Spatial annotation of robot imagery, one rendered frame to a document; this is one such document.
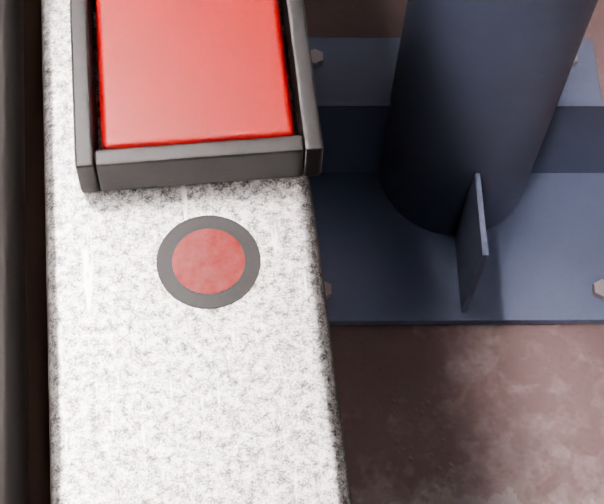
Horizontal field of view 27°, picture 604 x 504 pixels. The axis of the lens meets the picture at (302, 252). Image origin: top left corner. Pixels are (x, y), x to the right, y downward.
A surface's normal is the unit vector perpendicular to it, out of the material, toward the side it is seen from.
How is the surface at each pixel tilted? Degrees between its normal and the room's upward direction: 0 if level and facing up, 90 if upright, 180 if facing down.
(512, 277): 0
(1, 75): 50
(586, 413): 0
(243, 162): 90
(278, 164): 90
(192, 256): 0
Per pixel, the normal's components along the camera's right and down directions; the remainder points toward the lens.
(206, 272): 0.04, -0.45
